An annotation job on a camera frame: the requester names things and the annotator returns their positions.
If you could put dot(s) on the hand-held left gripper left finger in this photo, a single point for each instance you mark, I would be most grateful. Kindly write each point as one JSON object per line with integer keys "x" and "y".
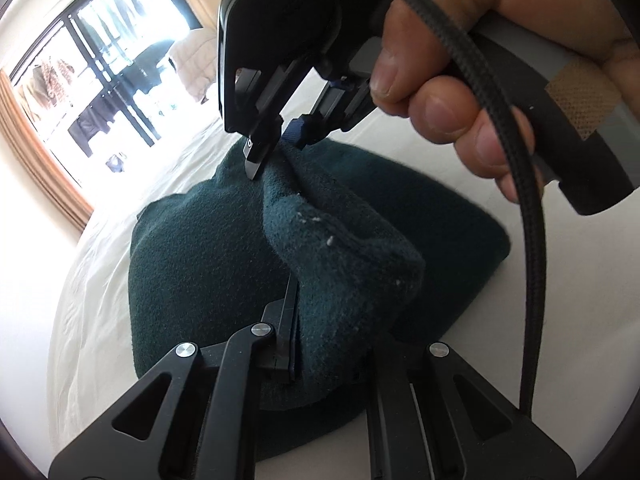
{"x": 285, "y": 320}

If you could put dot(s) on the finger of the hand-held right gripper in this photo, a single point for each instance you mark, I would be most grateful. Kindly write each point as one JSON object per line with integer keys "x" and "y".
{"x": 257, "y": 155}
{"x": 300, "y": 132}

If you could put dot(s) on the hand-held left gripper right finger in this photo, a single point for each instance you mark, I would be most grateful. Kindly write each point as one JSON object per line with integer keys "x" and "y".
{"x": 400, "y": 410}

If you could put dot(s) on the dark green fleece garment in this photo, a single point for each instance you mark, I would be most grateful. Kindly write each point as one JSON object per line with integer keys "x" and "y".
{"x": 200, "y": 260}

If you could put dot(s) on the person's right hand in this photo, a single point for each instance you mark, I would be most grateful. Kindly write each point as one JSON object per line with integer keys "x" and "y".
{"x": 440, "y": 110}

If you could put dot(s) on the white pillow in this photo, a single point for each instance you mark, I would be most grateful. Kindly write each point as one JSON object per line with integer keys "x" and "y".
{"x": 197, "y": 60}

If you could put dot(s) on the hanging black jacket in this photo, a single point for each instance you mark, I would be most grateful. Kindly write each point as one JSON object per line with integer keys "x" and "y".
{"x": 145, "y": 65}

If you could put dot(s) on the hanging dark garment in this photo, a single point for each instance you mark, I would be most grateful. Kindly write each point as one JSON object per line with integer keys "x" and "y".
{"x": 92, "y": 127}

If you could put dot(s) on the wooden framed window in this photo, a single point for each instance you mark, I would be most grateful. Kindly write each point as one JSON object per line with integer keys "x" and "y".
{"x": 90, "y": 35}

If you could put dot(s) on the white sheeted bed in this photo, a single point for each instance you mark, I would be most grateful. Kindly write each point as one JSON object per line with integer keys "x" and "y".
{"x": 575, "y": 310}

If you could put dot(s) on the hanging brown furry garment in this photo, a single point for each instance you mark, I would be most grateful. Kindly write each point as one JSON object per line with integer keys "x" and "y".
{"x": 45, "y": 85}

